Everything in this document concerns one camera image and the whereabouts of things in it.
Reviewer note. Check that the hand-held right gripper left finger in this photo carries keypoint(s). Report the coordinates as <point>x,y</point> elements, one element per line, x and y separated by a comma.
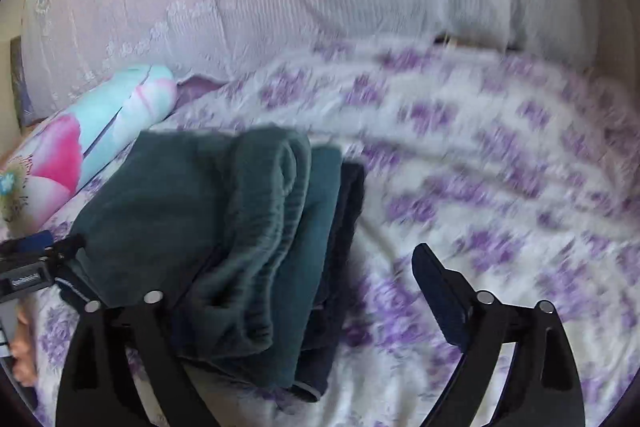
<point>150,322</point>

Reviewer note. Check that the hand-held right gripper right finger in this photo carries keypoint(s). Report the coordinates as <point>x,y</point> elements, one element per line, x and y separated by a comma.
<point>440,297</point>

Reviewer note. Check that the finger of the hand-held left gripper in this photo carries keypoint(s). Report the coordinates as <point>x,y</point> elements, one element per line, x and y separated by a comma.
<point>37,239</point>
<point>67,249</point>

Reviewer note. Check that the dark green pants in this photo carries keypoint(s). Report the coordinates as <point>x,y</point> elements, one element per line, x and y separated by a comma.
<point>165,207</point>

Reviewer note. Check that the folded dark navy pants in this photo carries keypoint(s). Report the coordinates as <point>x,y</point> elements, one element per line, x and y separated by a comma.
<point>340,257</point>

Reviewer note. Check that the person's left hand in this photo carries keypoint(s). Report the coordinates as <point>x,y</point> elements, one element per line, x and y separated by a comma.
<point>25,352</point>

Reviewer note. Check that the folded teal pink floral quilt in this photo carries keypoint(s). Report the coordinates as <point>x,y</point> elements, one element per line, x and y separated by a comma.
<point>100,122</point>

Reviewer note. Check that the purple floral bedspread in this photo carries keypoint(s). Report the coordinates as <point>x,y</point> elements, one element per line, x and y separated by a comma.
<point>500,157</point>

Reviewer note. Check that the green patterned panel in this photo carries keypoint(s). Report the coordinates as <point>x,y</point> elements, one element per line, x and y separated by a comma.
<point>20,82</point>

